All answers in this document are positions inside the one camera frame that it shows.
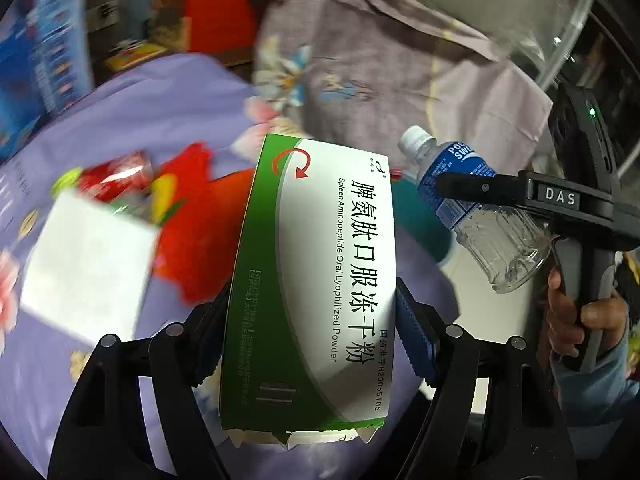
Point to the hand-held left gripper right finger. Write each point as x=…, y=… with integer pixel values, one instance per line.
x=414, y=332

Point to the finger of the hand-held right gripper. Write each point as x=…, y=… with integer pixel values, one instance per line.
x=480, y=187

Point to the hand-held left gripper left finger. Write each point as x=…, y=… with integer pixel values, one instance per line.
x=212, y=355

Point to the clear plastic bottle blue label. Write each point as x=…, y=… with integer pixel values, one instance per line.
x=480, y=220

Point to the teal plastic bin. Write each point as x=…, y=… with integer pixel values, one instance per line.
x=407, y=230

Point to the green and white medicine box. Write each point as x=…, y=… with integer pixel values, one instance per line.
x=320, y=280

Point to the red and yellow snack packet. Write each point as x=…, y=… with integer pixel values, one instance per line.
x=195, y=225

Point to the red soda can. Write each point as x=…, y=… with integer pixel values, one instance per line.
x=117, y=175

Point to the person's right forearm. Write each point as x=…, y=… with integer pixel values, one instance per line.
x=607, y=382

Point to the person's right hand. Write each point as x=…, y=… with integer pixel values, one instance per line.
x=592, y=317

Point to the white paper box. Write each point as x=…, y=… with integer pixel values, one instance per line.
x=85, y=260

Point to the grey-purple printed cloth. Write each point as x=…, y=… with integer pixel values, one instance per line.
x=380, y=60

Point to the clear plastic sheet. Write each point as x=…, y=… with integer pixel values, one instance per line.
x=545, y=15

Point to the green lid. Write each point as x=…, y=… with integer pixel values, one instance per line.
x=65, y=181

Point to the purple floral bedsheet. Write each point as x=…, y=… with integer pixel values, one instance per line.
x=150, y=110

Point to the yellow printed packet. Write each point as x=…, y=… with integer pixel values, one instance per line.
x=135, y=55

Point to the red box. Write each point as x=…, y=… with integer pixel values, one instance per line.
x=225, y=5

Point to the blue printed poster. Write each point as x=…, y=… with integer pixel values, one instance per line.
x=40, y=50

